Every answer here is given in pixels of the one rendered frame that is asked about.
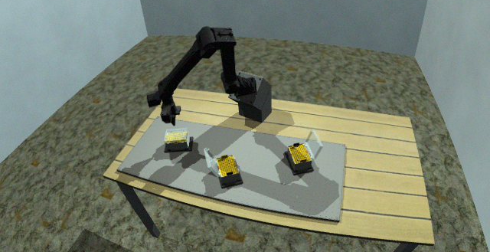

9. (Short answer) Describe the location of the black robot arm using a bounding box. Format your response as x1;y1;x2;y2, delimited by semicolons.
147;26;256;123

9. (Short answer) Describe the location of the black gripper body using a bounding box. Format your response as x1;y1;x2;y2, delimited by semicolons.
168;100;181;118

